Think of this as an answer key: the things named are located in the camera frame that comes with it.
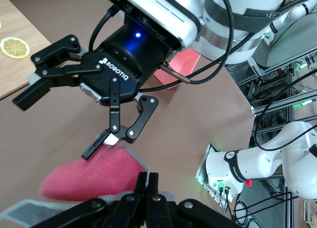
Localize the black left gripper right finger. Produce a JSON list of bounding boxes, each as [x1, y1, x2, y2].
[[146, 173, 238, 228]]

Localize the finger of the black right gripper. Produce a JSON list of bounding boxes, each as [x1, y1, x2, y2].
[[12, 34, 105, 112], [81, 77, 159, 162]]

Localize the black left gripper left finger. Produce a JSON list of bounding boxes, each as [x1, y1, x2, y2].
[[32, 172, 150, 228]]

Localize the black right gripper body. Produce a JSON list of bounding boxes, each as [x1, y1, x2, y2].
[[78, 14, 179, 107]]

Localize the pink and grey cloth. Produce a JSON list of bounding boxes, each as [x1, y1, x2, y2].
[[0, 145, 175, 228]]

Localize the lemon slice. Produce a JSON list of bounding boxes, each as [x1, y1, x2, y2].
[[0, 37, 31, 59]]

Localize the pink plastic bin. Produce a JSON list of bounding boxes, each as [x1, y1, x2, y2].
[[153, 49, 202, 90]]

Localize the bamboo cutting board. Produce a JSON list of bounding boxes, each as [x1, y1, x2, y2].
[[0, 0, 52, 100]]

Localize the black right camera cable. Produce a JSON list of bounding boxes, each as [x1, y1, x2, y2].
[[88, 4, 119, 53]]

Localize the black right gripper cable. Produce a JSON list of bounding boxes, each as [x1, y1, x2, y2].
[[138, 0, 248, 93]]

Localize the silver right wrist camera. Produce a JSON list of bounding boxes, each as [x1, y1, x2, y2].
[[99, 0, 202, 52]]

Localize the black base cable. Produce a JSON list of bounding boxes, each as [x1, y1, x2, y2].
[[217, 185, 251, 228]]

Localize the aluminium frame rack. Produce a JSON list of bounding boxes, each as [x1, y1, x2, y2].
[[226, 32, 317, 149]]

